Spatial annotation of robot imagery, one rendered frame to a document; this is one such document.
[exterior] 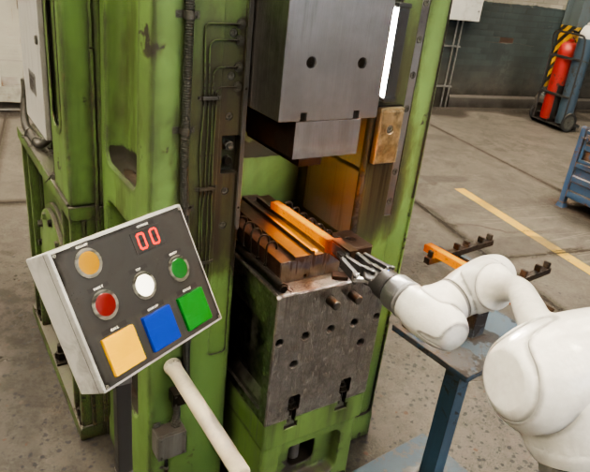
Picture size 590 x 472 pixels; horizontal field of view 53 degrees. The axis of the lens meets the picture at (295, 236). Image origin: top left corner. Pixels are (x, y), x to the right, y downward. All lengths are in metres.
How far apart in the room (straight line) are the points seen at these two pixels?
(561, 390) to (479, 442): 1.98
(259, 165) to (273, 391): 0.75
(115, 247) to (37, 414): 1.50
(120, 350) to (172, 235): 0.28
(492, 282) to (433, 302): 0.13
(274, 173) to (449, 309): 0.96
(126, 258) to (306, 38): 0.63
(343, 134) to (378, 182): 0.37
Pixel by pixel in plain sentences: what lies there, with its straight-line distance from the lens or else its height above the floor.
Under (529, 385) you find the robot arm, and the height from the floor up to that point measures 1.32.
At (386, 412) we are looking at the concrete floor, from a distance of 2.69.
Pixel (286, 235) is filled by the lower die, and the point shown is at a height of 0.99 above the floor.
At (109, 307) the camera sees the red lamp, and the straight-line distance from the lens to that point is 1.19.
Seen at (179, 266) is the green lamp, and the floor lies 1.09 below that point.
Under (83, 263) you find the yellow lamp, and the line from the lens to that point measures 1.17.
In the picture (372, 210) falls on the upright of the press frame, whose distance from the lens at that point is 1.90.
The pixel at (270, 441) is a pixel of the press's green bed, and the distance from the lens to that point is 1.89.
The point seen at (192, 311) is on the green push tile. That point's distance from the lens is 1.31.
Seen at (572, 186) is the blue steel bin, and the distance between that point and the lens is 5.63.
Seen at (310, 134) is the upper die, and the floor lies 1.33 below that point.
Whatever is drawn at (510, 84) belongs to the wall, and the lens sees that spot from 9.69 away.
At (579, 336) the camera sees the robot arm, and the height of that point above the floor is 1.36.
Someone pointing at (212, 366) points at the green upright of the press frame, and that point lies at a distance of 1.86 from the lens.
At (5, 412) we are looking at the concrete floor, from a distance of 2.67.
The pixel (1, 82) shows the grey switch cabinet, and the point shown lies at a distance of 6.75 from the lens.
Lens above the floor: 1.72
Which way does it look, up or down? 25 degrees down
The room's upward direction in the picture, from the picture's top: 7 degrees clockwise
